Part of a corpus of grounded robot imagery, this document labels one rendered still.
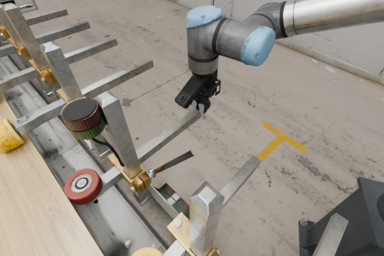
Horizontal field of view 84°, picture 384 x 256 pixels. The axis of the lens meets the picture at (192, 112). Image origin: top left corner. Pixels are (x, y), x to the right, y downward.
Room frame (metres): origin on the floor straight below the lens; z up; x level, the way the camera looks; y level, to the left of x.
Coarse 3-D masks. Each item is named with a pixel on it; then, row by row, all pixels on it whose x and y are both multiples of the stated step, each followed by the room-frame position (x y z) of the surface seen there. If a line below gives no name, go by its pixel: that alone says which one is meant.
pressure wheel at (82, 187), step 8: (72, 176) 0.26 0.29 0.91; (80, 176) 0.26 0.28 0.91; (88, 176) 0.26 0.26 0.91; (96, 176) 0.26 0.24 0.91; (72, 184) 0.24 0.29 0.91; (80, 184) 0.24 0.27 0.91; (88, 184) 0.24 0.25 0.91; (96, 184) 0.24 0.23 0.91; (72, 192) 0.22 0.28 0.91; (80, 192) 0.22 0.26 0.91; (88, 192) 0.22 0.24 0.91; (96, 192) 0.23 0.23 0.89; (72, 200) 0.20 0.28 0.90; (80, 200) 0.20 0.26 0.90; (88, 200) 0.21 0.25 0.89; (96, 200) 0.24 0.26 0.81
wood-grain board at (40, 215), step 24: (0, 96) 0.57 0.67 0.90; (0, 120) 0.45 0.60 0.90; (24, 144) 0.36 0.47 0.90; (0, 168) 0.29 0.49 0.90; (24, 168) 0.29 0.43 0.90; (48, 168) 0.29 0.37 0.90; (0, 192) 0.22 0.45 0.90; (24, 192) 0.22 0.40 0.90; (48, 192) 0.22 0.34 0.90; (0, 216) 0.17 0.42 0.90; (24, 216) 0.17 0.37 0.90; (48, 216) 0.17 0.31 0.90; (72, 216) 0.17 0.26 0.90; (0, 240) 0.12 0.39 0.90; (24, 240) 0.12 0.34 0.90; (48, 240) 0.12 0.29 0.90; (72, 240) 0.12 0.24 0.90
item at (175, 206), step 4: (160, 192) 0.31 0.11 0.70; (164, 192) 0.31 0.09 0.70; (164, 196) 0.30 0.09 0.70; (168, 196) 0.30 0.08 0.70; (168, 200) 0.29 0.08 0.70; (172, 200) 0.29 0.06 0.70; (172, 204) 0.27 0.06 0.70; (176, 204) 0.27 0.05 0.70; (176, 208) 0.26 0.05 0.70; (180, 208) 0.26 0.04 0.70; (180, 212) 0.25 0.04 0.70; (184, 212) 0.25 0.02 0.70; (188, 216) 0.24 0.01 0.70
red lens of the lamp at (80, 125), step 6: (96, 102) 0.28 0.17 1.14; (96, 108) 0.26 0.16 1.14; (96, 114) 0.26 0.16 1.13; (66, 120) 0.24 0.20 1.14; (84, 120) 0.24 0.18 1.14; (90, 120) 0.24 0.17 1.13; (96, 120) 0.25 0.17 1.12; (72, 126) 0.23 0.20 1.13; (78, 126) 0.23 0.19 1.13; (84, 126) 0.24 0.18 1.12; (90, 126) 0.24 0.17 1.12
